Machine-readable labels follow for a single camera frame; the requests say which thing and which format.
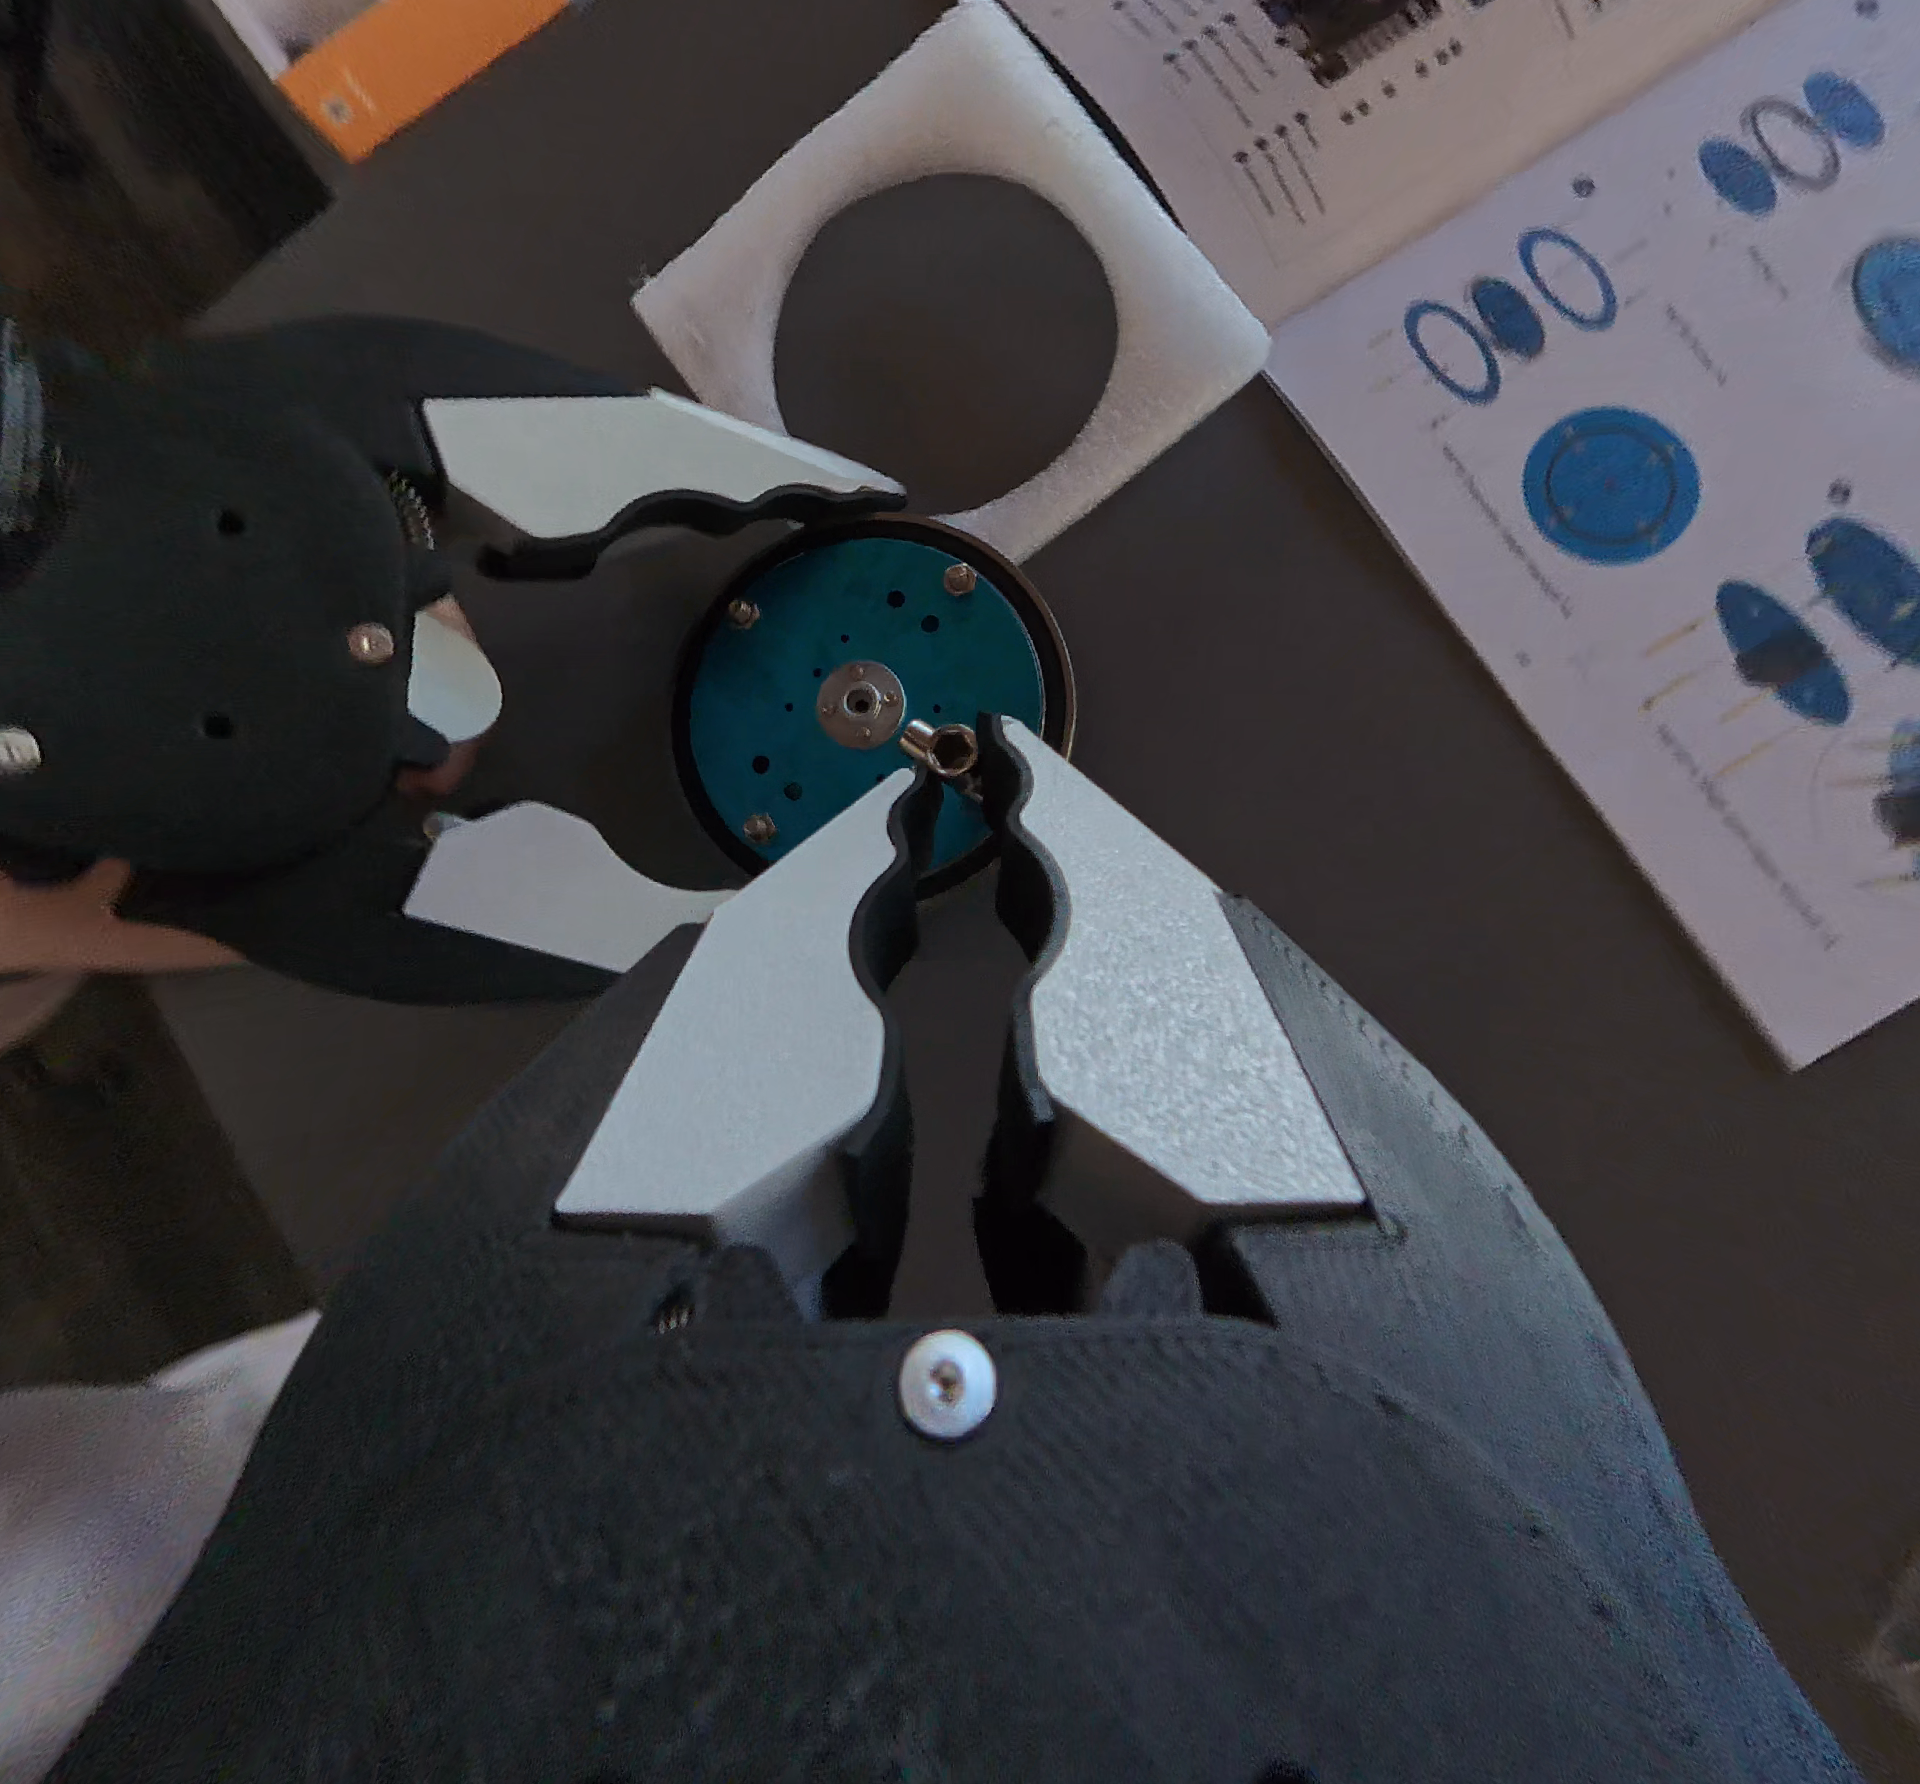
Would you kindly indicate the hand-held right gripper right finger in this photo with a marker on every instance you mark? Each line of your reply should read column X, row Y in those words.
column 1186, row 1051

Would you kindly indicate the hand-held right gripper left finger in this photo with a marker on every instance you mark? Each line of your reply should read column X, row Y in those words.
column 736, row 1064

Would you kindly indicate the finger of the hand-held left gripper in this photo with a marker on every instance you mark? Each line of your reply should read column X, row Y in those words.
column 510, row 884
column 600, row 450

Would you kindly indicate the blue disc with black rim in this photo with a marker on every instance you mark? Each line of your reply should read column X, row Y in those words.
column 810, row 644

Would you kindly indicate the metal cross socket wrench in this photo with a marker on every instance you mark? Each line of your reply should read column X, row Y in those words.
column 943, row 752

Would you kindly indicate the person's left hand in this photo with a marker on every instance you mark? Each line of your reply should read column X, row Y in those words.
column 58, row 930

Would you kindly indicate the orange and white kit box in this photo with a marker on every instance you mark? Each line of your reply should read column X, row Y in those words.
column 436, row 46

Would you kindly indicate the black keyboard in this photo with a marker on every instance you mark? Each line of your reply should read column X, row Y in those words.
column 181, row 164

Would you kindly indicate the instruction sheet with blue drawings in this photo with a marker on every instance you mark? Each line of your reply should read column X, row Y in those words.
column 1652, row 765

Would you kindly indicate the white foam sheet with hole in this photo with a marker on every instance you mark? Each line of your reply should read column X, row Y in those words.
column 1172, row 313

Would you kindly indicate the person's white t-shirt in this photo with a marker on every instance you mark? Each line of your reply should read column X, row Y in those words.
column 90, row 1544

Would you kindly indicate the instruction sheet with circuit board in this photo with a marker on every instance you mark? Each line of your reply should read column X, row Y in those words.
column 1577, row 46

